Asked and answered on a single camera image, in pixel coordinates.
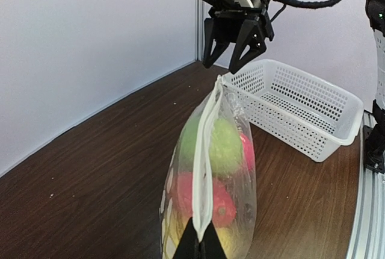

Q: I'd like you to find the red fake apple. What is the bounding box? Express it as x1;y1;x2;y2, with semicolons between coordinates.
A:
175;172;236;228

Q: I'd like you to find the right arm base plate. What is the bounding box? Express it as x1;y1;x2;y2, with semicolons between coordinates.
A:
363;125;384;174

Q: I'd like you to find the yellow fake lemon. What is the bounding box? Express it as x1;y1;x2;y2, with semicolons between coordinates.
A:
161;210;247;258

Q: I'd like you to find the left aluminium frame post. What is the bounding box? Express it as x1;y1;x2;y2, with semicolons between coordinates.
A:
195;0;205;61

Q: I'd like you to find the pink fake peach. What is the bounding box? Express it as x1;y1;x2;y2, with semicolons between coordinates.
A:
240;133;255;170

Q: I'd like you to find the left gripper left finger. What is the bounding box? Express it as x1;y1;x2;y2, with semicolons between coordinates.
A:
173;218;200;259

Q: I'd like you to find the aluminium front rail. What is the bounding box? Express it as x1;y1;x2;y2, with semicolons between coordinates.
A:
346;112;384;258

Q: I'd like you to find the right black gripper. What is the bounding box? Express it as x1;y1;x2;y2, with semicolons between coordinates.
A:
203;7;274;74

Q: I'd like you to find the white perforated plastic basket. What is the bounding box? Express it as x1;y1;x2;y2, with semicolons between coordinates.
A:
223;59;364;163

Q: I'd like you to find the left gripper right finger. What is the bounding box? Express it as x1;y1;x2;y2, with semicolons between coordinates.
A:
200;222;227;259

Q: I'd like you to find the clear zip top bag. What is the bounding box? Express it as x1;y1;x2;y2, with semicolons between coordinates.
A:
159;75;257;257

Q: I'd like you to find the green fake apple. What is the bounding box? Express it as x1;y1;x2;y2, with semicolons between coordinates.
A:
179;116;243;176

